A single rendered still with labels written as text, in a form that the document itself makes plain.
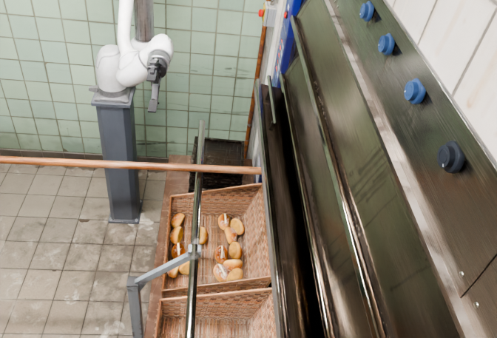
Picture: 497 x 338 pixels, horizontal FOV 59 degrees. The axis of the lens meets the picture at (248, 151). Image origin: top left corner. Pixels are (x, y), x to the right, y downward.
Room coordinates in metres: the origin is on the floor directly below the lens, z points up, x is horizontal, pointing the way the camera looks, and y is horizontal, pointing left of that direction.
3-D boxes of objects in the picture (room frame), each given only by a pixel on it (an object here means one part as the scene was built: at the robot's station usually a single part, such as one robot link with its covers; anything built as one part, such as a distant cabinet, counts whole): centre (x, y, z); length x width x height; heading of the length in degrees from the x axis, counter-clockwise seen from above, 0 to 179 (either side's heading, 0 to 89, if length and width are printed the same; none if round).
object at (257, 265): (1.28, 0.09, 0.72); 0.56 x 0.49 x 0.28; 10
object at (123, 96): (1.94, 0.80, 1.03); 0.22 x 0.18 x 0.06; 99
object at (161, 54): (1.53, 0.41, 1.49); 0.09 x 0.06 x 0.09; 98
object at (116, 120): (1.95, 0.78, 0.50); 0.21 x 0.21 x 1.00; 9
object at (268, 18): (2.24, 0.00, 1.46); 0.10 x 0.07 x 0.10; 8
